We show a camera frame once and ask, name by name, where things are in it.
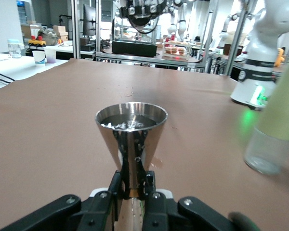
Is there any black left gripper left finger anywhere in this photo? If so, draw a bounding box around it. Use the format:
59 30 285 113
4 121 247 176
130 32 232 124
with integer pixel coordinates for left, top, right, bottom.
0 169 125 231

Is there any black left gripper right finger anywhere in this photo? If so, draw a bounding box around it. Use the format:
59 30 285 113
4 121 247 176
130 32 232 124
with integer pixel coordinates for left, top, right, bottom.
142 169 235 231

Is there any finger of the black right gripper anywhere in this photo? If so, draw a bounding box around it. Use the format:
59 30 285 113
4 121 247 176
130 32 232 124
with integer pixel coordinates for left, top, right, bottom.
144 1 172 18
117 5 142 18

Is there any steel jigger measuring cup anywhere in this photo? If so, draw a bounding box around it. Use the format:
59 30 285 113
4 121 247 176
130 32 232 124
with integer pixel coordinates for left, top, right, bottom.
95 102 169 202

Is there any white blue paper cup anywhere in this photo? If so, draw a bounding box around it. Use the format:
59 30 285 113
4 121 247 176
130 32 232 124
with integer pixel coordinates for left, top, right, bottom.
32 50 47 67

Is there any black rectangular box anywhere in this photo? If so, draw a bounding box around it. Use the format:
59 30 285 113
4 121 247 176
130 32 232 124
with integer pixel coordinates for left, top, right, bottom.
111 40 158 58

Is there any black monitor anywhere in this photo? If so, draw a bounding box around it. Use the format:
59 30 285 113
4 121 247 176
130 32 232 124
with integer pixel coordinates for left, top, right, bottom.
82 3 97 37

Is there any tray of bread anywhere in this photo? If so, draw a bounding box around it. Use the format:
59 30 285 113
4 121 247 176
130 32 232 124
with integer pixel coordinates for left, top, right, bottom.
164 45 186 55

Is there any cardboard box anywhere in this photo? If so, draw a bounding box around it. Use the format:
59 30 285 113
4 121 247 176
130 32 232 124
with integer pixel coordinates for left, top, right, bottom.
52 25 69 41

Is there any yellow black toy vehicle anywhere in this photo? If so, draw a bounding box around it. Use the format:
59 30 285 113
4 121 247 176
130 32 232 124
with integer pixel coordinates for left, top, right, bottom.
28 35 47 48

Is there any brown table mat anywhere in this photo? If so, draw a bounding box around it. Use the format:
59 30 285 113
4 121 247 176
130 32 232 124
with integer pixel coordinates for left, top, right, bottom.
0 57 289 231

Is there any clear jug blue lid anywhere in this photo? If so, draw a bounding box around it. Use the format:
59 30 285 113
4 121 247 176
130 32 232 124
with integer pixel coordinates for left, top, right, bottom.
7 38 23 59

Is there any white table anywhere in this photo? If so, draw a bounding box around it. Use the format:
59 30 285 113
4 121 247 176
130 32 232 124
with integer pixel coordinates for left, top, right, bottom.
0 39 72 92

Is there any yellow plush toy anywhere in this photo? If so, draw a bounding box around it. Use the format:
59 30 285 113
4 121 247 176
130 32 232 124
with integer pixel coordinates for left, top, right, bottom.
274 47 286 67

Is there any yellow-green sleeved glass bottle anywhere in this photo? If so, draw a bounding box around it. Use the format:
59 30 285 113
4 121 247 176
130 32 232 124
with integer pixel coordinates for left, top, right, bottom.
243 59 289 175

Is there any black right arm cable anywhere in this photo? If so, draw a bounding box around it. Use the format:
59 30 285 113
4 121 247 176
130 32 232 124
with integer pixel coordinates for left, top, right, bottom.
127 14 158 34

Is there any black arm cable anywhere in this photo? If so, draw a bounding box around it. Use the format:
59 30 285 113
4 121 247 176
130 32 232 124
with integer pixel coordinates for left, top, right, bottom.
127 14 158 34
227 211 261 231

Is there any aluminium frame post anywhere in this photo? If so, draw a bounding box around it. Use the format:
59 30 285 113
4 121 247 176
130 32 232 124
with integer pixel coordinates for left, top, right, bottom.
225 0 248 77
71 0 82 60

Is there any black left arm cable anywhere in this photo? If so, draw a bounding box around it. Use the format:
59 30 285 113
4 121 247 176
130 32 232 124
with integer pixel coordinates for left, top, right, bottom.
227 211 261 231

